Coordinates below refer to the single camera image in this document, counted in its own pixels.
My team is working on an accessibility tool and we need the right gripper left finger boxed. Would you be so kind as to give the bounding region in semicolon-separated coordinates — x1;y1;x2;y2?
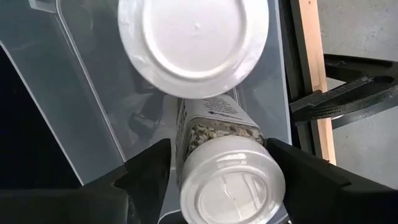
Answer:
0;138;172;224

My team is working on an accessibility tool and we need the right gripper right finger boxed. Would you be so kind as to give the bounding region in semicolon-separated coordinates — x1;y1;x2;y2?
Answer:
266;138;398;224

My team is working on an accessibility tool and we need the bagel seasoning jar white cap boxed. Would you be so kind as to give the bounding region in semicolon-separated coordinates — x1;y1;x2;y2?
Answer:
174;95;287;224
117;0;270;100

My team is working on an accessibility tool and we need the clear plastic bin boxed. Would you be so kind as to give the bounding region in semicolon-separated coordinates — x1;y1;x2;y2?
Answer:
0;0;293;224

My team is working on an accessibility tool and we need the light wooden table board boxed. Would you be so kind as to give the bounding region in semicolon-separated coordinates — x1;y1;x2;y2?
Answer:
297;0;337;166

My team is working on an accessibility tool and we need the black aluminium table frame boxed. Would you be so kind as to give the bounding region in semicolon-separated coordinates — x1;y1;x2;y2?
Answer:
277;0;315;156

